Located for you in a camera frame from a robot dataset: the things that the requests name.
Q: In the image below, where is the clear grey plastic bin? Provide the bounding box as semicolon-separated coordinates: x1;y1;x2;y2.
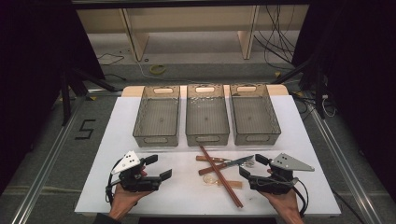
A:
229;83;282;147
185;83;231;147
133;85;181;147

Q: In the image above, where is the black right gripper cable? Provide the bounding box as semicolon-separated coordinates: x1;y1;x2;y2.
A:
292;178;310;218

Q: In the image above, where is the wooden-handled metal utensil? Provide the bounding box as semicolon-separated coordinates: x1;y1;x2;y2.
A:
195;155;255;168

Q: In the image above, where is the thin black floor cable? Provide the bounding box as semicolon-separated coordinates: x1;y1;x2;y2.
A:
97;52;125;66

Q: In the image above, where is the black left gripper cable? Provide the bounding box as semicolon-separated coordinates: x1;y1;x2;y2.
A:
105;158;123;205

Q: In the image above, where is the white floor cable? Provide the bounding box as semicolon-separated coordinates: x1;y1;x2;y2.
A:
128;46;158;80

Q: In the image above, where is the beige wooden desk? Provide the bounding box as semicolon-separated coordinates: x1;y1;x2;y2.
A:
76;4;309;62

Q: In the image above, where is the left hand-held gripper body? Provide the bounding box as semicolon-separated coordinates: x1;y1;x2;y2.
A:
110;150;163;192

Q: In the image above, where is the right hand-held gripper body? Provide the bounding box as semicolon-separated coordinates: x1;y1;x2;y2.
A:
248;152;316;196

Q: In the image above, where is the person's right hand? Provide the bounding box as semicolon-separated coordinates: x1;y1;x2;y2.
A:
260;188;305;224

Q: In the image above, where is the bundle of black cables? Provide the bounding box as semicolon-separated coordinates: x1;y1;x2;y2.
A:
253;5;297;67

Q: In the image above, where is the yellow tape roll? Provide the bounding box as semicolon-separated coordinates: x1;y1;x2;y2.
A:
148;63;167;76

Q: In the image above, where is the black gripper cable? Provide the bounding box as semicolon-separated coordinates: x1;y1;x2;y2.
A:
292;178;310;218
105;158;123;205

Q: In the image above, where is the person's left hand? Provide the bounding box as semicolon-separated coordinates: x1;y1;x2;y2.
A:
107;183;154;222

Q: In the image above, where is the aluminium floor rail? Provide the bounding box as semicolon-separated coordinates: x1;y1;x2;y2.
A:
11;95;87;224
306;102;376;224

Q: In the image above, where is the black metal stand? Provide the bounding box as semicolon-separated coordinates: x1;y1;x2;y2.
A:
270;55;329;119
60;64;123;126

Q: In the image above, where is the dark curtain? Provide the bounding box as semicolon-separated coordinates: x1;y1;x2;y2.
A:
292;0;396;202
0;0;106;195

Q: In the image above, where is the reddish brown chopstick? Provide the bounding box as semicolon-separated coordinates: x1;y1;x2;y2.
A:
199;145;243;209
200;145;245;208

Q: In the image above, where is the white table sheet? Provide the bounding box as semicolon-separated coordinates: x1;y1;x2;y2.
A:
74;94;342;217

